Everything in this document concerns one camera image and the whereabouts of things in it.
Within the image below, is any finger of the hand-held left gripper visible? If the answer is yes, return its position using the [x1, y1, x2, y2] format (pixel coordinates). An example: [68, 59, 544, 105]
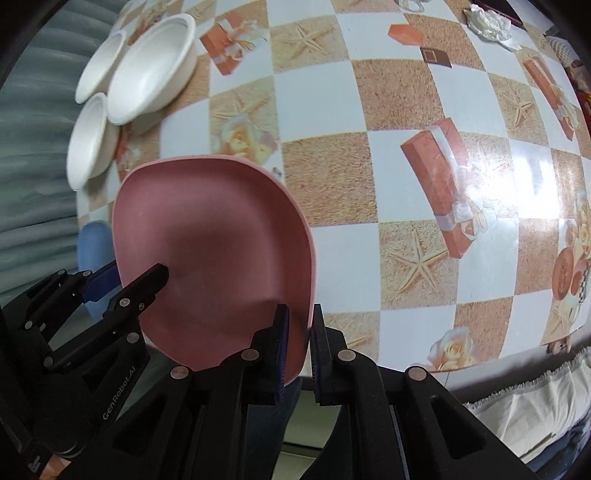
[25, 261, 120, 325]
[104, 263, 170, 337]

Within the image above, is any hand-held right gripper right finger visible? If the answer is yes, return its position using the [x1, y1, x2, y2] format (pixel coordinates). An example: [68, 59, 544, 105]
[309, 303, 539, 480]

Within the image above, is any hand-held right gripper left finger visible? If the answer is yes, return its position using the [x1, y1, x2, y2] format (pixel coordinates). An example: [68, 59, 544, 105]
[65, 304, 291, 480]

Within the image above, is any pink plate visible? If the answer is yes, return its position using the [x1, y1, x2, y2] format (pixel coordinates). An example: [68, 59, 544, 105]
[111, 156, 318, 387]

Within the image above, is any white bowl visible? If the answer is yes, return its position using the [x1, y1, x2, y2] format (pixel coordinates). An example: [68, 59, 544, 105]
[75, 30, 127, 104]
[107, 13, 198, 126]
[67, 92, 122, 191]

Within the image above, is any person's left forearm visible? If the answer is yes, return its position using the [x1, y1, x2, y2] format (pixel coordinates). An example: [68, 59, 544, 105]
[46, 452, 77, 476]

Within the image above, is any light blue object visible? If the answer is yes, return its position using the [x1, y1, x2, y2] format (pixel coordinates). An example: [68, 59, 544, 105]
[76, 220, 116, 324]

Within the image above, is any grey-green curtain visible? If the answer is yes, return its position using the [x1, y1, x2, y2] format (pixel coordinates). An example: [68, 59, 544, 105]
[0, 0, 127, 296]

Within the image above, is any white fringed cloth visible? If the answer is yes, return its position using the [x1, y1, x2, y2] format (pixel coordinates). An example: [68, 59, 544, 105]
[464, 346, 591, 462]

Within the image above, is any checkered printed tablecloth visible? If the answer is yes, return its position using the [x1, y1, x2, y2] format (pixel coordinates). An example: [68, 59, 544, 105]
[76, 0, 591, 374]

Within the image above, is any crumpled white tissue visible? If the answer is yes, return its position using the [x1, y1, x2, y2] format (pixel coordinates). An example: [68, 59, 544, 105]
[464, 4, 520, 51]

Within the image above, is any white patterned object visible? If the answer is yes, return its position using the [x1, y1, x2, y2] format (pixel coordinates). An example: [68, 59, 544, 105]
[545, 34, 574, 65]

